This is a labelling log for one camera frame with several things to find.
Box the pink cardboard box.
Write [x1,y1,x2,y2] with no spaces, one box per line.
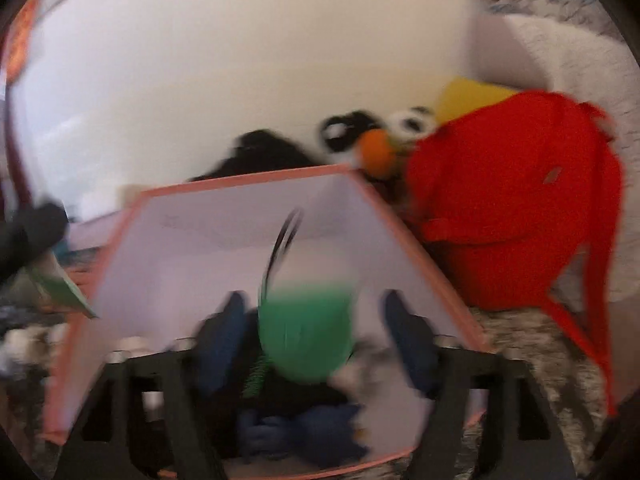
[42,164,493,479]

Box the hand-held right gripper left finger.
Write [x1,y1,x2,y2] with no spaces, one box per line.
[52,290,252,480]

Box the speckled granite desktop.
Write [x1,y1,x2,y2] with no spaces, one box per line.
[0,260,618,480]

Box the red backpack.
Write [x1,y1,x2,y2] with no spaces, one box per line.
[404,89,627,418]

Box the yellow cloth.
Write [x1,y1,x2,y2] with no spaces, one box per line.
[433,76,522,125]

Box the black glove with green stripe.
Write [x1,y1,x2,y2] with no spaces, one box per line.
[244,354,352,417]

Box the white and green packet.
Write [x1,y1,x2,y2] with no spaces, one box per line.
[29,254,98,320]

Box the white grey object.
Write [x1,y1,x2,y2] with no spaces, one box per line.
[331,340,402,397]

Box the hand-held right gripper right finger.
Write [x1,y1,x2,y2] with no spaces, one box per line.
[381,289,577,480]

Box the red wall poster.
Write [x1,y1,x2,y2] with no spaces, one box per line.
[4,0,45,83]

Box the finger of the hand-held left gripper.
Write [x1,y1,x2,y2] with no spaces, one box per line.
[17,201,71,262]

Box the black white plush toy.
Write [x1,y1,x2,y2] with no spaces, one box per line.
[319,106,437,182]

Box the green pouch with black strap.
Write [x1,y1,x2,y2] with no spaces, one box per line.
[256,207,357,387]

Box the black cloth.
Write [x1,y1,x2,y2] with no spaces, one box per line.
[187,129,322,184]

